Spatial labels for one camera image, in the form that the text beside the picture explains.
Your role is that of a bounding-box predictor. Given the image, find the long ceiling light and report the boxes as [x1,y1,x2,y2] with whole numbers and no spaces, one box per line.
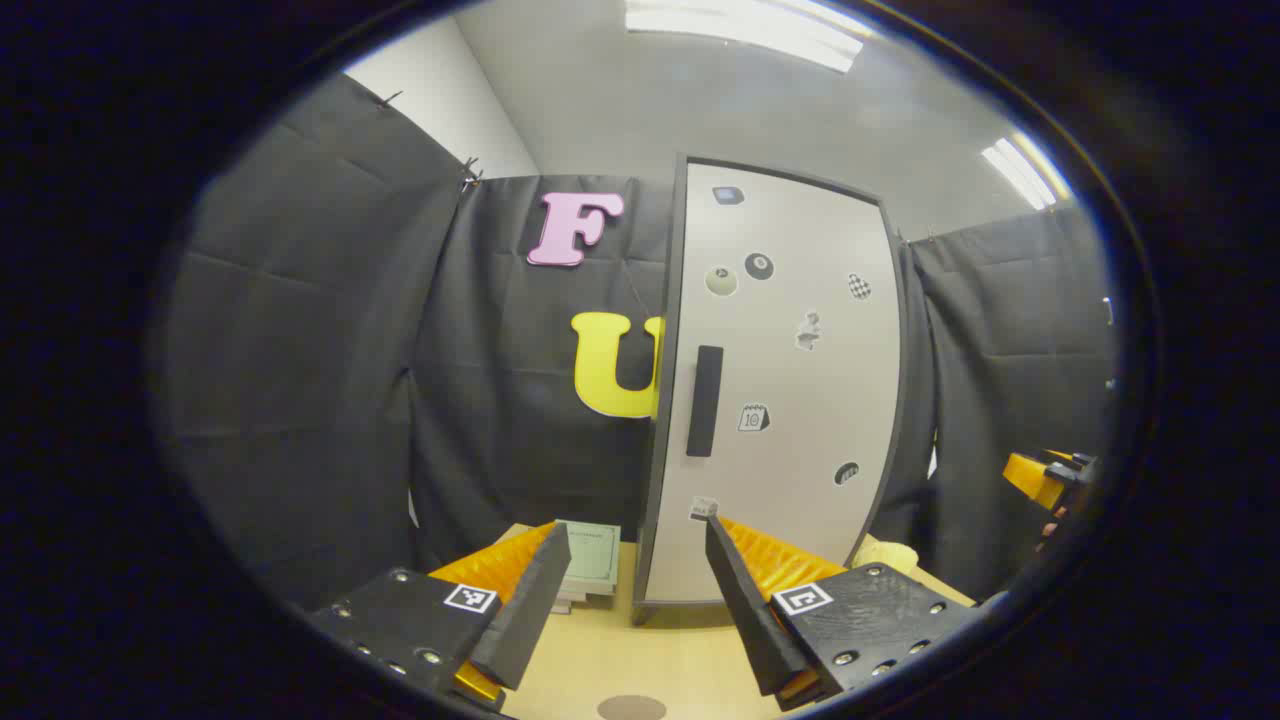
[625,0,866,73]

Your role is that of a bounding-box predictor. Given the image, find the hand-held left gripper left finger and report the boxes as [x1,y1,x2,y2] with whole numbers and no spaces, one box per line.
[305,520,573,713]

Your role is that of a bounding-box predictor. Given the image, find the yellow bumpy ball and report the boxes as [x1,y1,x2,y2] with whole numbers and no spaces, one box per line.
[852,536,921,579]

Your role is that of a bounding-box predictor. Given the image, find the white cabinet door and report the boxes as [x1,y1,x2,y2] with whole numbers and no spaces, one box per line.
[640,160,906,606]

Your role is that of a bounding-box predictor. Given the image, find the brown round coaster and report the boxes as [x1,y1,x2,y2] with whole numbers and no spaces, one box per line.
[597,694,668,720]

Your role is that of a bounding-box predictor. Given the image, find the grey cabinet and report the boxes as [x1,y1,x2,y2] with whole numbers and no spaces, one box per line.
[632,152,913,626]

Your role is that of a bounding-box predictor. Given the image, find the small ceiling light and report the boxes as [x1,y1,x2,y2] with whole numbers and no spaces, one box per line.
[982,135,1071,211]

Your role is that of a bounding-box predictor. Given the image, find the black door handle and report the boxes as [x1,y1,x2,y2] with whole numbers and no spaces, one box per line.
[686,345,724,458]

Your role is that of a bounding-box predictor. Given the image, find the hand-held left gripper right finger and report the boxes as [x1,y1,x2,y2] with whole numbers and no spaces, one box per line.
[705,515,986,713]

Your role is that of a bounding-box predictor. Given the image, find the black backdrop cloth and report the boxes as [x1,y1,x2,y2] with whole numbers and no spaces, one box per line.
[160,72,1119,611]

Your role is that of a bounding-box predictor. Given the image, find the green book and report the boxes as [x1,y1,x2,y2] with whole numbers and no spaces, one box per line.
[555,520,622,599]

